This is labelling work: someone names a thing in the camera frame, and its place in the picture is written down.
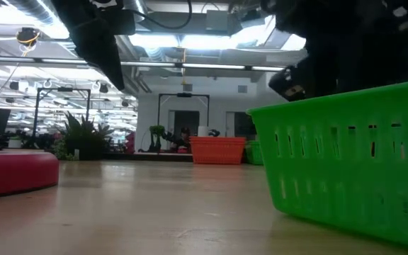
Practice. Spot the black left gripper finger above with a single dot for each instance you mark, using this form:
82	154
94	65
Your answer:
101	49

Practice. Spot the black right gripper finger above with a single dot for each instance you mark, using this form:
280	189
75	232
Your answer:
289	83
370	63

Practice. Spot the green plastic basket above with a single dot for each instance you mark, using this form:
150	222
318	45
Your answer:
349	166
254	153

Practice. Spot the small potted green plant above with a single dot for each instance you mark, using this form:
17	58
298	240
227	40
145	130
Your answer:
83	138

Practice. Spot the long ceiling light tube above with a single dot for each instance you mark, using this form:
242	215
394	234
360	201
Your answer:
197	66

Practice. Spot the orange plastic basket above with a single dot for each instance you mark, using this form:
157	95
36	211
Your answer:
217	150

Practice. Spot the person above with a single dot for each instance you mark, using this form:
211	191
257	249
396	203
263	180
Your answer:
182	140

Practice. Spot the black metal gantry frame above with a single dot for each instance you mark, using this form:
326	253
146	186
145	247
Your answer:
62	90
184	95

